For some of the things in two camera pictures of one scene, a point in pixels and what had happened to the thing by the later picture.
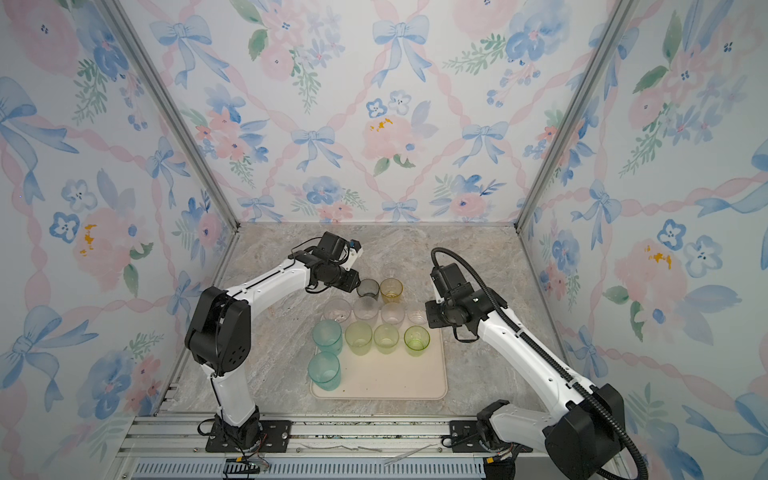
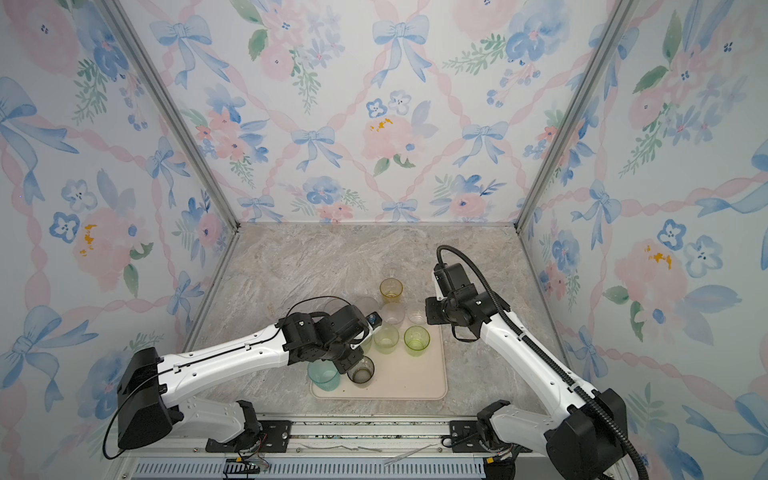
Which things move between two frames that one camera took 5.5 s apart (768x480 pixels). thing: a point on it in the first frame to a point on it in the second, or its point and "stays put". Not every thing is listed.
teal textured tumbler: (324, 370) stays put
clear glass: (417, 313) stays put
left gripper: (352, 283) to (350, 364)
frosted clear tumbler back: (392, 313) stays put
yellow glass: (391, 290) stays put
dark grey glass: (368, 287) to (363, 372)
